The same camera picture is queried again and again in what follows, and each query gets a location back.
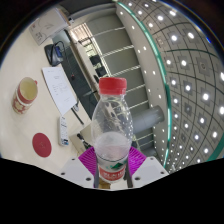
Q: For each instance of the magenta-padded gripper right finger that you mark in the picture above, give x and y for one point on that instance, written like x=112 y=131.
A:
x=146 y=171

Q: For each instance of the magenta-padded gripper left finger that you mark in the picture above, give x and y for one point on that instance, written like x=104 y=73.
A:
x=78 y=173

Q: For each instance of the clear red-capped water bottle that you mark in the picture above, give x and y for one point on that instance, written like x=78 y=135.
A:
x=111 y=133

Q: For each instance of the beige divided organizer box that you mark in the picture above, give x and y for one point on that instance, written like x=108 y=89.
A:
x=76 y=146

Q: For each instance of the white remote control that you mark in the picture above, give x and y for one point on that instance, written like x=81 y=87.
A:
x=63 y=131

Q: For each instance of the flat round red coaster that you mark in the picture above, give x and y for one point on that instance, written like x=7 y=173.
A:
x=41 y=145

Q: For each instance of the white paper sheet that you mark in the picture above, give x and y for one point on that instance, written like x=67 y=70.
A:
x=59 y=88

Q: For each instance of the group of ceiling lights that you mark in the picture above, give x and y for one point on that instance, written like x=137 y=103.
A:
x=186 y=88

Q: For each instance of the red and cream mug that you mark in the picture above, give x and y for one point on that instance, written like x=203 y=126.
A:
x=25 y=95

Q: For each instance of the long curved conference desk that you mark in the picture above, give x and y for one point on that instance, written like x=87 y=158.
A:
x=78 y=76

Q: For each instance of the row of black office chairs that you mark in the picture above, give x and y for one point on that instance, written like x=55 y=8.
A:
x=96 y=60

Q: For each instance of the black desk phone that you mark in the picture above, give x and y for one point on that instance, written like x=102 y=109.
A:
x=53 y=54

